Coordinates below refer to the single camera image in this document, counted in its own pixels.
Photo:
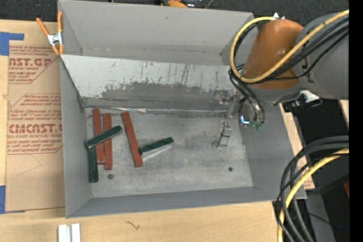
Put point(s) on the brown cardboard board red print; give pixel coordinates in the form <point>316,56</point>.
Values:
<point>34,110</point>

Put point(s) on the dark green flat block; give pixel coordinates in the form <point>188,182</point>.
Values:
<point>93,164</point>
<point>156,144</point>
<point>104,136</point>

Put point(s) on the grey metal bin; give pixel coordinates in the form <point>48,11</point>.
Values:
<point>181,167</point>

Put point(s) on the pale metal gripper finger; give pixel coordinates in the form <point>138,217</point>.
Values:
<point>225,133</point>
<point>233,107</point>

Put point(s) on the black cylinder on white bracket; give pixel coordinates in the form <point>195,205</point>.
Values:
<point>307,101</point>

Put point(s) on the red-brown flat block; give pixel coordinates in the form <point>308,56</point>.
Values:
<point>108,144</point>
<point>131,139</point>
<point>97,136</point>

